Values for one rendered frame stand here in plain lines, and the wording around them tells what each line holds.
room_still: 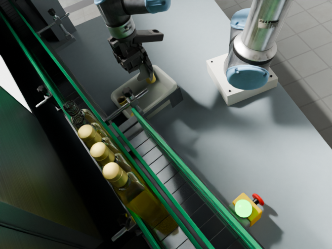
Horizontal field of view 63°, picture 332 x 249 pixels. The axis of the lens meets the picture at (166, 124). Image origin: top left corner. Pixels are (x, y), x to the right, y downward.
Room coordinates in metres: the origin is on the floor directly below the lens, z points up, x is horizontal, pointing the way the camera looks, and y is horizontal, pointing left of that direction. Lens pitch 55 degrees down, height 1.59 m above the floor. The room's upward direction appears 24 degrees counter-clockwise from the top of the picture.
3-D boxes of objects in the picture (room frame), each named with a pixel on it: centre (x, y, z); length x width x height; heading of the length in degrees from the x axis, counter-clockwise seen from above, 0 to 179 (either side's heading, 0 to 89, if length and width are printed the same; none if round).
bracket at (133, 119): (0.56, 0.11, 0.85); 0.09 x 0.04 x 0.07; 107
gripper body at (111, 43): (0.68, 0.01, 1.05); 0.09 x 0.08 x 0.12; 108
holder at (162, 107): (0.69, 0.05, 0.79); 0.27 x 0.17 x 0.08; 107
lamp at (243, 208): (0.17, -0.10, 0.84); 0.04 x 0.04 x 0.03
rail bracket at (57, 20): (1.17, 0.27, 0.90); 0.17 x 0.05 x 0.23; 107
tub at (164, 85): (0.70, 0.03, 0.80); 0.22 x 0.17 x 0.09; 107
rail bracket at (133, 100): (0.56, 0.09, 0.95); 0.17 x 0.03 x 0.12; 107
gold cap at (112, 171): (0.25, 0.13, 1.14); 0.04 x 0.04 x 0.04
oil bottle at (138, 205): (0.25, 0.13, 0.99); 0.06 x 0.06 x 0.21; 17
